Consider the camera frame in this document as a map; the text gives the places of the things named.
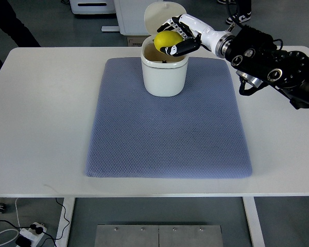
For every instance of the yellow lemon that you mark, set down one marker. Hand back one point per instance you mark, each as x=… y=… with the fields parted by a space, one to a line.
x=166 y=39

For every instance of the right white table leg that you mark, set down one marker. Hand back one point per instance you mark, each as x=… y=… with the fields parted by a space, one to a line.
x=253 y=221

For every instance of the metal floor plate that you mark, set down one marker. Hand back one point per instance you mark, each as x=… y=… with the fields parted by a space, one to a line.
x=158 y=235

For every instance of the person dark trousers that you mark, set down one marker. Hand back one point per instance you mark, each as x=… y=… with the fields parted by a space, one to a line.
x=13 y=27

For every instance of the white appliance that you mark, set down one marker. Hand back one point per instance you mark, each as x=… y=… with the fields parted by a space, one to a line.
x=92 y=7

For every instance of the blue textured mat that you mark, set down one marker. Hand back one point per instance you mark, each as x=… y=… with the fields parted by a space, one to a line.
x=197 y=134

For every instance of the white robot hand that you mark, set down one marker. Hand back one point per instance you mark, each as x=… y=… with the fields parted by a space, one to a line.
x=214 y=41

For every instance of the white table leg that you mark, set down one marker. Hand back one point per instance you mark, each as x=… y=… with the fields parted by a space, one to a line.
x=65 y=222
x=253 y=221

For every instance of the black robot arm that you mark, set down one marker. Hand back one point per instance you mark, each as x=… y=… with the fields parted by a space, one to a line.
x=254 y=55

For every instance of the cardboard box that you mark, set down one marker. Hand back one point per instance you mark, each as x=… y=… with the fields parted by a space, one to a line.
x=135 y=41

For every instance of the white cabinet base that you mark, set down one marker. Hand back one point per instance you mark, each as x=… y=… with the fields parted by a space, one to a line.
x=130 y=17

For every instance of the black and white sneaker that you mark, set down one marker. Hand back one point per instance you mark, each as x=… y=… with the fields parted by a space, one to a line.
x=240 y=18

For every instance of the white trash bin with lid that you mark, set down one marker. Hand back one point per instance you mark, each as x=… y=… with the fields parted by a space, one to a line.
x=163 y=75

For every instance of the left white table leg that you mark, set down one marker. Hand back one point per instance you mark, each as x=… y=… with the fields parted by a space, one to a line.
x=65 y=222

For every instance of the white power strip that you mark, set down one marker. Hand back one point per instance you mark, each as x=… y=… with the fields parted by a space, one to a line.
x=31 y=236

